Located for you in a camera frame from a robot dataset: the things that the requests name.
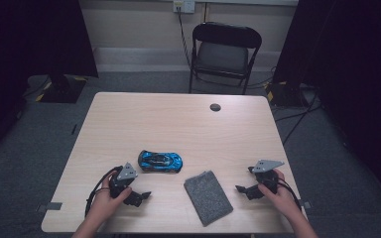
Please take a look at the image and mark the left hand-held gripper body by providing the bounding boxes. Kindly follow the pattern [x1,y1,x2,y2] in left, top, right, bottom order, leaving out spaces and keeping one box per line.
[108,162,139,203]

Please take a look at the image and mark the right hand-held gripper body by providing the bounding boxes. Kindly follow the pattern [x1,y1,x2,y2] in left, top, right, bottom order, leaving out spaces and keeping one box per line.
[247,159,286,194]

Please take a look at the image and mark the grey cloth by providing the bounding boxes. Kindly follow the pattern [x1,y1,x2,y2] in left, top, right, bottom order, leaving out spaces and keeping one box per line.
[183,170,234,228]

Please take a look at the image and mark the blue toy car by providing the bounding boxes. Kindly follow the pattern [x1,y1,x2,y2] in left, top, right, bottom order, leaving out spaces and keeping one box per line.
[137,149,184,174]

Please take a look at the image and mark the person's left hand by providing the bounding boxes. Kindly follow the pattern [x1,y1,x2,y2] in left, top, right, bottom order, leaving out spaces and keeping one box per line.
[90,172,133,224]

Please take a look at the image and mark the person's right hand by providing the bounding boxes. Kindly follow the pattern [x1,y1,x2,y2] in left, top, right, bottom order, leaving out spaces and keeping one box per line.
[257,169,301,221]

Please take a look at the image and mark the black stand base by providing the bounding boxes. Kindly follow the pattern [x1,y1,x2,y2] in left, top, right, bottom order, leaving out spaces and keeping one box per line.
[266,80,309,108]
[39,73,87,104]

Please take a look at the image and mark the black folding chair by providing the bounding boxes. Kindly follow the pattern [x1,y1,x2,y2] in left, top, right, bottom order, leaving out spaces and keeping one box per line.
[189,21,263,96]

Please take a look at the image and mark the black curtain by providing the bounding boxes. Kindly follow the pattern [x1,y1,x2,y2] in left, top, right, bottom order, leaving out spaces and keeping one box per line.
[0,0,99,167]
[272,0,381,209]

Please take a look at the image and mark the left hand-held gripper cable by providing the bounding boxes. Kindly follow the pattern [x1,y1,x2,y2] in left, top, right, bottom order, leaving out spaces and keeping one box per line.
[84,166,123,217]

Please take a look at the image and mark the hand-held gripper cable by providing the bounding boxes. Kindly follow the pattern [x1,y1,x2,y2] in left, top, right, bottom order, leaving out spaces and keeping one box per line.
[276,178,303,211]
[84,166,123,217]

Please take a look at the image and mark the right hand-held gripper cable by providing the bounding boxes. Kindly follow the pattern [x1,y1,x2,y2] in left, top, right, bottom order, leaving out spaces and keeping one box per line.
[276,178,303,211]

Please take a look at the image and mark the black floor cable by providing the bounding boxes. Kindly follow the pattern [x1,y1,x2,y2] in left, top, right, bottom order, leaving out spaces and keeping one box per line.
[274,92,321,147]

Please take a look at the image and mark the black wall socket cable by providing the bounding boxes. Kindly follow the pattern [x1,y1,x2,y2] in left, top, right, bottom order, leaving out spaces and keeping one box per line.
[177,8,192,67]

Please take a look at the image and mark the white wall socket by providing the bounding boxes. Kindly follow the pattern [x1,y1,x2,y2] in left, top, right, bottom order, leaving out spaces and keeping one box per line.
[173,0,196,14]

